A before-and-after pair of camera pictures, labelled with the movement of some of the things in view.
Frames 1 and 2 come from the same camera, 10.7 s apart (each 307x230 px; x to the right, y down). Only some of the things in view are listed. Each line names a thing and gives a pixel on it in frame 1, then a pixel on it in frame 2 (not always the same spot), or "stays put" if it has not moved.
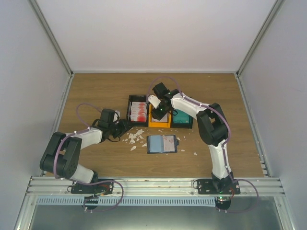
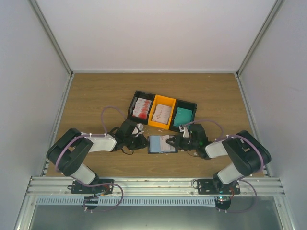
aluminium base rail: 59,186 stays put
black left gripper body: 115,131 -> 135,144
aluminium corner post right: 270,17 stays put
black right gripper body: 162,113 -> 186,145
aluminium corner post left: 36,8 stays put
